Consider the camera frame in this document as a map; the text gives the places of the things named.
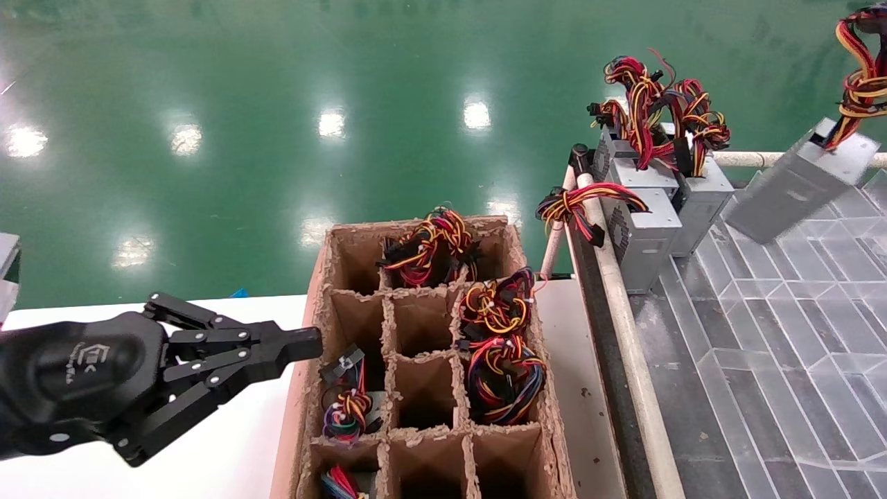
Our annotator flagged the right lower wire bundle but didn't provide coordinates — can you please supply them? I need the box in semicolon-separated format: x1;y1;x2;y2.
463;335;548;427

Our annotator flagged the bottom left wire bundle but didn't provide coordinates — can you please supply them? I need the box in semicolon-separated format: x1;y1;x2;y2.
320;466;368;499

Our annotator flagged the thick white frame tube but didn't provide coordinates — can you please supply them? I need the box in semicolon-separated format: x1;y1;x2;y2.
577;172;687;499

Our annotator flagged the cell wire bundle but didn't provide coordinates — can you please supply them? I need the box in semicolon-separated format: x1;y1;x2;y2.
320;345;387;446
378;206;484;288

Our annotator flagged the thin pale frame tube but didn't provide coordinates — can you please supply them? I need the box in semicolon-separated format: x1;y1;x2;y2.
539;166;577;279

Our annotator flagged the left cell wire bundle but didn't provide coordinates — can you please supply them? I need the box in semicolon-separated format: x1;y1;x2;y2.
320;345;387;446

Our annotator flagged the right middle wire bundle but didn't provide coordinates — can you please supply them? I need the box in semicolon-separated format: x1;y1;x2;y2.
457;267;538;340

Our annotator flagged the top cell wire bundle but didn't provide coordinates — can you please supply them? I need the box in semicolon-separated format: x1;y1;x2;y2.
378;206;484;288

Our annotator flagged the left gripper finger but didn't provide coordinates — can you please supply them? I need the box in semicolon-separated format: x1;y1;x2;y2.
143;292;323;347

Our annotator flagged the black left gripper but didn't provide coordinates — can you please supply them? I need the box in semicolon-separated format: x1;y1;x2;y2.
0;312;322;466

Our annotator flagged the dark metal frame rail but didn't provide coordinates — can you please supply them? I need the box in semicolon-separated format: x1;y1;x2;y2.
565;229;656;499

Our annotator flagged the brown cardboard divider box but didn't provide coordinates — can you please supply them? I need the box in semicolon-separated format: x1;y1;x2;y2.
270;216;576;499

